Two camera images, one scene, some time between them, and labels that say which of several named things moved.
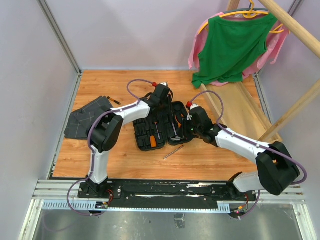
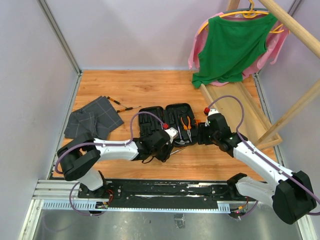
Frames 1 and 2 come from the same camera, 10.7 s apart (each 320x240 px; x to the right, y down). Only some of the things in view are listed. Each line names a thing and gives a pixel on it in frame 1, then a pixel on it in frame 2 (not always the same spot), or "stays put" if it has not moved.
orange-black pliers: (179, 123) → (187, 127)
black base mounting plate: (161, 193) stays put
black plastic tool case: (171, 125) stays put
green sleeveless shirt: (231, 45) stays put
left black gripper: (168, 110) → (166, 155)
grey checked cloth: (81, 121) stays put
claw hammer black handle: (176, 137) → (181, 141)
